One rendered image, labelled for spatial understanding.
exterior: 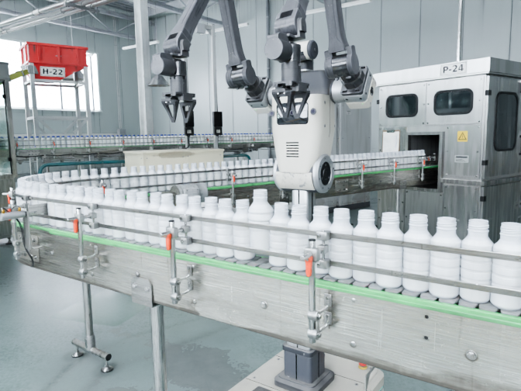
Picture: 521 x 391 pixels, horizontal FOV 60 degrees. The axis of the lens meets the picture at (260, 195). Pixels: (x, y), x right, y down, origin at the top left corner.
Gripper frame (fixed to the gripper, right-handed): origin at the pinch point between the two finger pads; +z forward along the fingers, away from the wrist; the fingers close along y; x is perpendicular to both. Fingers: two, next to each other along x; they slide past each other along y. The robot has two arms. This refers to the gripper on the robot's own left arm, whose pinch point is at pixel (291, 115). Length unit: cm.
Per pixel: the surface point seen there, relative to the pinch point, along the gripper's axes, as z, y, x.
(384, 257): 33, -18, -35
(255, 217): 27.2, -18.4, -0.1
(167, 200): 25.2, -16.8, 35.1
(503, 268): 32, -17, -58
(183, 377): 139, 55, 106
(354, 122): -19, 630, 260
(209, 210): 27.0, -16.5, 17.7
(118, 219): 33, -18, 58
